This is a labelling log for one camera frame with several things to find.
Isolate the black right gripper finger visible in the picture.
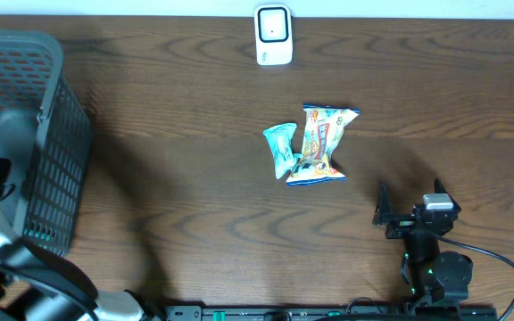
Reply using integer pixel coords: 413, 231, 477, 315
434, 178, 448, 193
372, 183, 393, 225

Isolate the large yellow snack bag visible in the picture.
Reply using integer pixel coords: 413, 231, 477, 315
286, 103, 361, 185

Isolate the teal long snack packet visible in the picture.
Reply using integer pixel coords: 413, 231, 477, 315
263, 123, 299, 179

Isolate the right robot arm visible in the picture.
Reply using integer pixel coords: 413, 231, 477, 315
372, 179, 473, 315

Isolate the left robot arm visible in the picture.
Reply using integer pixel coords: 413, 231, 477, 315
0, 158, 166, 321

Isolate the white barcode scanner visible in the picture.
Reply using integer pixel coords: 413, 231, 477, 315
253, 4, 294, 66

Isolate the grey plastic mesh basket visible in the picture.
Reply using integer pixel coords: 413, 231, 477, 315
0, 29, 93, 256

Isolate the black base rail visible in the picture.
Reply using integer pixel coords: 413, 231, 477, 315
164, 305, 498, 321

